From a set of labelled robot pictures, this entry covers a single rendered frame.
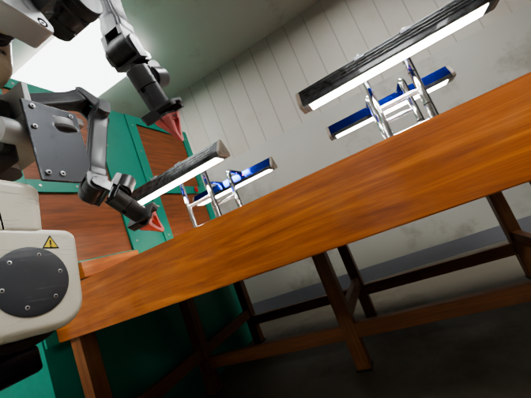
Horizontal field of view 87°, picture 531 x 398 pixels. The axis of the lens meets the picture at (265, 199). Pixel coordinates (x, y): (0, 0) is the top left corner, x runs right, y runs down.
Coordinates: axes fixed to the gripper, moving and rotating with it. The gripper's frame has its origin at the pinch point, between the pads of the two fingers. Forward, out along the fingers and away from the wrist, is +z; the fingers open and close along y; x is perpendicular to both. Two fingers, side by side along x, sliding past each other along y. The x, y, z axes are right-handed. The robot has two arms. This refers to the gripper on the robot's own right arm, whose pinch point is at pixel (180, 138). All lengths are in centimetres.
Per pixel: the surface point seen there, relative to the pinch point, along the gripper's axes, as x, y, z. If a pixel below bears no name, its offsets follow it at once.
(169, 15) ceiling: -179, 42, -89
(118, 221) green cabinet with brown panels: -49, 84, 19
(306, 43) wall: -242, -45, -23
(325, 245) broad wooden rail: 14.9, -24.7, 37.5
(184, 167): -36.0, 24.5, 9.8
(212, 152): -34.6, 9.3, 9.7
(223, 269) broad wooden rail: 12.0, 4.5, 35.6
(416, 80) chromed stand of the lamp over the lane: -43, -69, 23
